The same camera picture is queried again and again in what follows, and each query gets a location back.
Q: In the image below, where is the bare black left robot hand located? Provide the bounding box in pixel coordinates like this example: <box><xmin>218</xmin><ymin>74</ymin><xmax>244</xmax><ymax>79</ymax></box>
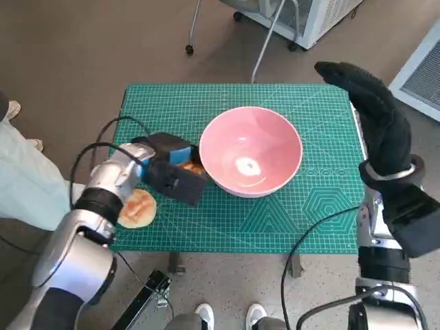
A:
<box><xmin>132</xmin><ymin>132</ymin><xmax>201</xmax><ymax>166</ymax></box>

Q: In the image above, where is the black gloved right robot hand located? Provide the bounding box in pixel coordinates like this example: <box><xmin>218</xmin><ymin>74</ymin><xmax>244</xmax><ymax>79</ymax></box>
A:
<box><xmin>315</xmin><ymin>60</ymin><xmax>413</xmax><ymax>177</ymax></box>

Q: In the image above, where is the long striped toy bread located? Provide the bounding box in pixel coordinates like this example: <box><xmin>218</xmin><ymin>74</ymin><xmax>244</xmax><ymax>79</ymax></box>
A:
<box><xmin>179</xmin><ymin>161</ymin><xmax>206</xmax><ymax>177</ymax></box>

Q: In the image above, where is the round toy bread bun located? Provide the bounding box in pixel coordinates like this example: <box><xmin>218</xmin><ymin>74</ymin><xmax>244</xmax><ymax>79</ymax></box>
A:
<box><xmin>117</xmin><ymin>188</ymin><xmax>158</xmax><ymax>230</ymax></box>

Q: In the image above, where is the pink bowl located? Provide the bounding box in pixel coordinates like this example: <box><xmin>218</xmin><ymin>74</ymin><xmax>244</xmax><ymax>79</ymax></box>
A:
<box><xmin>199</xmin><ymin>106</ymin><xmax>305</xmax><ymax>199</ymax></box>

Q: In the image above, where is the white cabinet with grille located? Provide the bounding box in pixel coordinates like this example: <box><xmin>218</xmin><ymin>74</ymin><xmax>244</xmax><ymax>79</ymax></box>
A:
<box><xmin>388</xmin><ymin>22</ymin><xmax>440</xmax><ymax>123</ymax></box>

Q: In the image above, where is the green cutting mat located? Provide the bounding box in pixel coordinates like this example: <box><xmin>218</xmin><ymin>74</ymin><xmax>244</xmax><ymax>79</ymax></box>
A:
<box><xmin>110</xmin><ymin>82</ymin><xmax>367</xmax><ymax>256</ymax></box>

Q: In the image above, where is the grey table leg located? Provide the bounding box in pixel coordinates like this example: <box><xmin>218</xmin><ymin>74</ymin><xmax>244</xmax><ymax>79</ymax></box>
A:
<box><xmin>168</xmin><ymin>253</ymin><xmax>187</xmax><ymax>274</ymax></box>
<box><xmin>287</xmin><ymin>254</ymin><xmax>304</xmax><ymax>278</ymax></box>

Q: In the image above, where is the white ventilated cabinet on casters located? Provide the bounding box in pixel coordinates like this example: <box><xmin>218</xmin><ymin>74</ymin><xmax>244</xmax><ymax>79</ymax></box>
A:
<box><xmin>219</xmin><ymin>0</ymin><xmax>366</xmax><ymax>52</ymax></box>

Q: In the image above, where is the black metal bar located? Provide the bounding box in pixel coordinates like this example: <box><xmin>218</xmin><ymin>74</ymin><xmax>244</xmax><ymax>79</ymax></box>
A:
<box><xmin>111</xmin><ymin>268</ymin><xmax>173</xmax><ymax>330</ymax></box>

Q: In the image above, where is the person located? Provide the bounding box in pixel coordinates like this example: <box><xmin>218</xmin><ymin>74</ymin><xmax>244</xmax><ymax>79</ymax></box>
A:
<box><xmin>164</xmin><ymin>302</ymin><xmax>293</xmax><ymax>330</ymax></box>
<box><xmin>0</xmin><ymin>91</ymin><xmax>87</xmax><ymax>232</ymax></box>

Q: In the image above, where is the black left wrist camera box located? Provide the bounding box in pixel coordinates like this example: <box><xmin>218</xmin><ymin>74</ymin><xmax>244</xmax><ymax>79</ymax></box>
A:
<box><xmin>142</xmin><ymin>161</ymin><xmax>210</xmax><ymax>208</ymax></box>

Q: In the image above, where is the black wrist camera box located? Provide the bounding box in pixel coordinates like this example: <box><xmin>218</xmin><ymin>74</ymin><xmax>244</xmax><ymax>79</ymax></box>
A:
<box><xmin>142</xmin><ymin>161</ymin><xmax>210</xmax><ymax>208</ymax></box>
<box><xmin>373</xmin><ymin>184</ymin><xmax>440</xmax><ymax>259</ymax></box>

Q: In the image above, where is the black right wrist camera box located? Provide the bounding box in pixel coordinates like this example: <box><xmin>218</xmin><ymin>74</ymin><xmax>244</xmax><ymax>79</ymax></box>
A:
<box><xmin>373</xmin><ymin>184</ymin><xmax>440</xmax><ymax>259</ymax></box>

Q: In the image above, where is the grey metal frame chair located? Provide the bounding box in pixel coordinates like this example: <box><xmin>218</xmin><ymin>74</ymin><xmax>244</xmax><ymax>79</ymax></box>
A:
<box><xmin>185</xmin><ymin>0</ymin><xmax>287</xmax><ymax>84</ymax></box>

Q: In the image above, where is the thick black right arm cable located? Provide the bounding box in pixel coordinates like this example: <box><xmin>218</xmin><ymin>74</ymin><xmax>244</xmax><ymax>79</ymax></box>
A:
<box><xmin>296</xmin><ymin>286</ymin><xmax>430</xmax><ymax>330</ymax></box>

